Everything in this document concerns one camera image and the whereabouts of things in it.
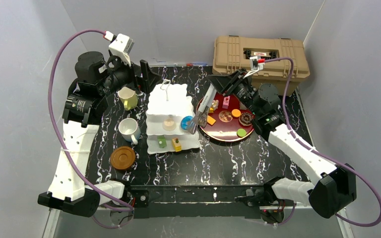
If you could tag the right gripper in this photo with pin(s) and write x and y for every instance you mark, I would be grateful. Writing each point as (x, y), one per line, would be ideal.
(229, 87)

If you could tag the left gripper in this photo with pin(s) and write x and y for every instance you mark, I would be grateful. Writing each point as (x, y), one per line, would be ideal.
(138, 76)

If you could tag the white three-tier cake stand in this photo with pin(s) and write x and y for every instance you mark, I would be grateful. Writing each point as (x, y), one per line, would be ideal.
(168, 105)

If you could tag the silver metal tongs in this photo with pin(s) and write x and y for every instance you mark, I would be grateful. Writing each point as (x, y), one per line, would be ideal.
(201, 114)

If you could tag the beige round macaron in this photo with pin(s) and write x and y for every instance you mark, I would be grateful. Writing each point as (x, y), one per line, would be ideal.
(169, 124)

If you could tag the blue frosted donut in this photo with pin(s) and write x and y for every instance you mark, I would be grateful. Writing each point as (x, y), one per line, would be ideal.
(185, 122)

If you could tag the green swirl roll cake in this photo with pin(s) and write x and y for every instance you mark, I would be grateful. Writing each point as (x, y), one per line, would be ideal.
(161, 141)

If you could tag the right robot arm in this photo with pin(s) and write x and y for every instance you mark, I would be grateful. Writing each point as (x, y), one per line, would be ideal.
(331, 187)

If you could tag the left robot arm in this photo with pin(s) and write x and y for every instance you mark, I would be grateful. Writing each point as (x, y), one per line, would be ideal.
(96, 80)

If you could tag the pink cake block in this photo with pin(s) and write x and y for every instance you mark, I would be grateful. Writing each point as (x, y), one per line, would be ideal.
(226, 102)

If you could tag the triangular sandwich cake slice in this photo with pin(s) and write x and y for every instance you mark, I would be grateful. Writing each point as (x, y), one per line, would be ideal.
(214, 106)

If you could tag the yellow-green cup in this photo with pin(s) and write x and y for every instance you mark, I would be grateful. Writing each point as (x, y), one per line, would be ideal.
(128, 98)

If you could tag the orange round cookie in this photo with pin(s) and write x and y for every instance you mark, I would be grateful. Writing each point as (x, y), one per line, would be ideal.
(236, 113)

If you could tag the brown round cookie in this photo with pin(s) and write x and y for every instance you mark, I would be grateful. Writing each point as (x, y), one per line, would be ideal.
(225, 116)

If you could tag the red round tray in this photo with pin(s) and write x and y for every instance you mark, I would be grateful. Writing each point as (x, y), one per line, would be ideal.
(226, 132)

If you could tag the orange rectangular biscuit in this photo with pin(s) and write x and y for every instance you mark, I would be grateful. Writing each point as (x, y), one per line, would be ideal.
(210, 120)

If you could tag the chocolate donut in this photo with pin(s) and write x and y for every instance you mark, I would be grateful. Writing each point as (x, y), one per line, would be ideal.
(245, 118)

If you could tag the green round cookie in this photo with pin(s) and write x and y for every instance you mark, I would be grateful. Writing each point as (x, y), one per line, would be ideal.
(241, 132)

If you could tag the white mug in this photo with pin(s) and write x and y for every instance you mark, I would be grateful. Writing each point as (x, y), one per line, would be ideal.
(130, 130)

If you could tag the brown wooden coaster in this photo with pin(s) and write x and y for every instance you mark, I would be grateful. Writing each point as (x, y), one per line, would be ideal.
(122, 158)

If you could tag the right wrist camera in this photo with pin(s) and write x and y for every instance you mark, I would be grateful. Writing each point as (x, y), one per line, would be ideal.
(256, 64)

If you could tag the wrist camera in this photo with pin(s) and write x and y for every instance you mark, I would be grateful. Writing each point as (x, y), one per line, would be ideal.
(256, 64)
(120, 46)

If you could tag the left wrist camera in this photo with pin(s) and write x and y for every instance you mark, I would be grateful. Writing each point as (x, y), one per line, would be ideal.
(120, 46)

